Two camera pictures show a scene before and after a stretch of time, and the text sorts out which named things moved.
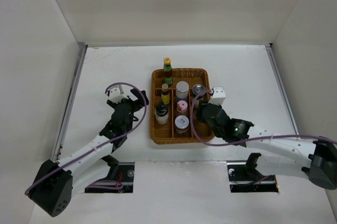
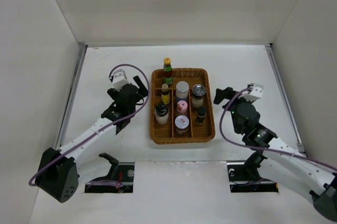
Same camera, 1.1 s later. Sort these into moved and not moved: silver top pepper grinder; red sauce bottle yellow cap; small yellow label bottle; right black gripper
Moved: right black gripper
Not moved: small yellow label bottle; silver top pepper grinder; red sauce bottle yellow cap
